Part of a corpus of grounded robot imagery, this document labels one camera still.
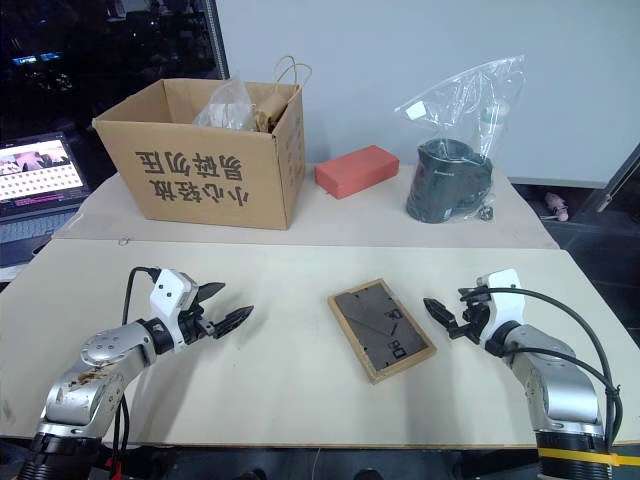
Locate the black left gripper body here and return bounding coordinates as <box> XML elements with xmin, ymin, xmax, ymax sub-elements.
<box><xmin>178</xmin><ymin>298</ymin><xmax>217</xmax><ymax>347</ymax></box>

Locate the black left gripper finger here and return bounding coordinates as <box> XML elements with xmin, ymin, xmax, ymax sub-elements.
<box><xmin>196</xmin><ymin>281</ymin><xmax>228</xmax><ymax>308</ymax></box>
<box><xmin>211</xmin><ymin>304</ymin><xmax>256</xmax><ymax>341</ymax></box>

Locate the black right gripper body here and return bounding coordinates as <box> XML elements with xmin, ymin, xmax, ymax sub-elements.
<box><xmin>447</xmin><ymin>295</ymin><xmax>495</xmax><ymax>347</ymax></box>

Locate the laptop computer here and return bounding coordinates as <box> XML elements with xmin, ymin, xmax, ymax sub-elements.
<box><xmin>0</xmin><ymin>130</ymin><xmax>92</xmax><ymax>254</ymax></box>

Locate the black electric appliance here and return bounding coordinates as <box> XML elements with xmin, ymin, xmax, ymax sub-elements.
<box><xmin>404</xmin><ymin>138</ymin><xmax>497</xmax><ymax>225</ymax></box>

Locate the printed brown cardboard box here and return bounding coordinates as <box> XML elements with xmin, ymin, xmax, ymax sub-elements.
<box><xmin>92</xmin><ymin>77</ymin><xmax>308</xmax><ymax>232</ymax></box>

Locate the pink object on floor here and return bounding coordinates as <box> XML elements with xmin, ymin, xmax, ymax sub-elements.
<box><xmin>543</xmin><ymin>191</ymin><xmax>572</xmax><ymax>222</ymax></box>

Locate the red rectangular block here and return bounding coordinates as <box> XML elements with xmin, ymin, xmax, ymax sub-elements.
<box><xmin>313</xmin><ymin>144</ymin><xmax>401</xmax><ymax>200</ymax></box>

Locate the crumpled clear plastic bag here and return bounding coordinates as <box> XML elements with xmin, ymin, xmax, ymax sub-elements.
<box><xmin>192</xmin><ymin>74</ymin><xmax>259</xmax><ymax>133</ymax></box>

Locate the large clear zip bag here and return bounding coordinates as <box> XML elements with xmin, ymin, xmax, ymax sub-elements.
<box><xmin>392</xmin><ymin>53</ymin><xmax>528</xmax><ymax>224</ymax></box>

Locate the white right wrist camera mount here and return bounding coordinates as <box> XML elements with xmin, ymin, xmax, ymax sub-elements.
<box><xmin>477</xmin><ymin>268</ymin><xmax>527</xmax><ymax>347</ymax></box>

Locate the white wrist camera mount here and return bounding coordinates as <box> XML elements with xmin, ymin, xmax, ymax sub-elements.
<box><xmin>148</xmin><ymin>268</ymin><xmax>202</xmax><ymax>342</ymax></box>
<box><xmin>477</xmin><ymin>268</ymin><xmax>527</xmax><ymax>347</ymax></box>

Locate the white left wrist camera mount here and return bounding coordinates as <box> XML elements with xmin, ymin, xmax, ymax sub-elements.
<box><xmin>148</xmin><ymin>268</ymin><xmax>202</xmax><ymax>342</ymax></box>

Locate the wooden picture frame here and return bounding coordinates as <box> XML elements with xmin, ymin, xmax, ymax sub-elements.
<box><xmin>327</xmin><ymin>277</ymin><xmax>438</xmax><ymax>386</ymax></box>

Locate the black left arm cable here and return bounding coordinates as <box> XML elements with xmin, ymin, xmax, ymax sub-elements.
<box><xmin>122</xmin><ymin>266</ymin><xmax>160</xmax><ymax>326</ymax></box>

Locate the black metal rod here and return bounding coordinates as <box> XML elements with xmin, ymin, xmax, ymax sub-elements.
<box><xmin>595</xmin><ymin>144</ymin><xmax>640</xmax><ymax>214</ymax></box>

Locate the brown paper bag with handles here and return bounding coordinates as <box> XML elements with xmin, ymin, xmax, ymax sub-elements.
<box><xmin>252</xmin><ymin>54</ymin><xmax>316</xmax><ymax>134</ymax></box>

